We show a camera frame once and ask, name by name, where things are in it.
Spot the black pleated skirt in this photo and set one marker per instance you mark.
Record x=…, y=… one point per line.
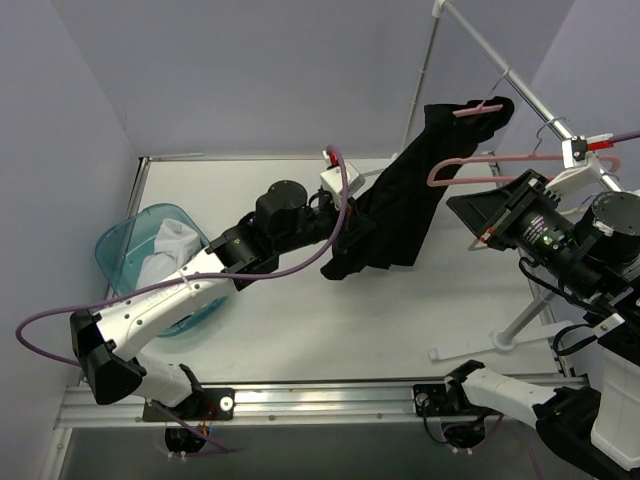
x=400, y=202

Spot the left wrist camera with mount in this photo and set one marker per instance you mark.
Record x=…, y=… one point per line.
x=336, y=179

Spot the pink hanger with black skirt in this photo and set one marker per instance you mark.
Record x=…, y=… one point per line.
x=482, y=107

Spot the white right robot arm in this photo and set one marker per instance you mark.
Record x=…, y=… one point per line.
x=595, y=430

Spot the teal plastic bin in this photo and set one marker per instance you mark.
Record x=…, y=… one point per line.
x=125, y=240

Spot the white skirt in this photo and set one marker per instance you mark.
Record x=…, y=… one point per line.
x=174, y=245

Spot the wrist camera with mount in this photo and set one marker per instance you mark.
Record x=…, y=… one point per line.
x=582, y=166
x=336, y=179

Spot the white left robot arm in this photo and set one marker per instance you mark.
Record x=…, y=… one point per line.
x=108, y=343

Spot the aluminium front rail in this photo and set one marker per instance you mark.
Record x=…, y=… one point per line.
x=279, y=404

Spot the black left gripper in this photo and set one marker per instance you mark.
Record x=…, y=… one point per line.
x=345, y=223

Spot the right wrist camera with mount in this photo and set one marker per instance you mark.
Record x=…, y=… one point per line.
x=582, y=166

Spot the metal clothes rack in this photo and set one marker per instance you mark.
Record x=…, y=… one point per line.
x=589, y=78

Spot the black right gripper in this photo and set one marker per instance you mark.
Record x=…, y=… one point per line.
x=507, y=211

